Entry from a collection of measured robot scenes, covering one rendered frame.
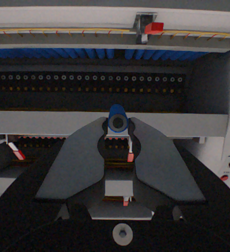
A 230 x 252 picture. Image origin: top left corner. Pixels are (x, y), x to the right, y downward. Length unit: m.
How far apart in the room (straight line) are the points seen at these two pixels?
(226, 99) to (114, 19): 0.25
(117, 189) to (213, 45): 0.37
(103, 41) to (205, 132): 0.25
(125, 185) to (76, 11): 0.37
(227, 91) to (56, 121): 0.34
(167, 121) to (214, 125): 0.09
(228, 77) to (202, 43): 0.10
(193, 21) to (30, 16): 0.23
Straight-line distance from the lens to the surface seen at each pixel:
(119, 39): 0.27
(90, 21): 0.26
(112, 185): 0.40
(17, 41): 0.32
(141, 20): 0.23
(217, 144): 0.37
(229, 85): 0.36
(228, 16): 0.28
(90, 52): 0.32
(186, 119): 0.30
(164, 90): 0.41
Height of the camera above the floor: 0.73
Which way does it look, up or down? 31 degrees up
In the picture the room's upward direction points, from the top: 179 degrees counter-clockwise
